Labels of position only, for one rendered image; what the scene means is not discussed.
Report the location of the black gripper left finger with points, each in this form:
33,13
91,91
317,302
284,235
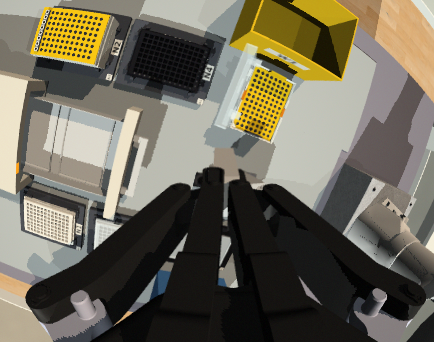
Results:
81,302

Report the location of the yellow open-top bin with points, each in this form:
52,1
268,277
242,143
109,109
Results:
321,33

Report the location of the blue open-top bin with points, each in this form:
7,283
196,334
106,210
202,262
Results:
161,280

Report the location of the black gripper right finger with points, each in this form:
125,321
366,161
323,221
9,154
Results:
333,268

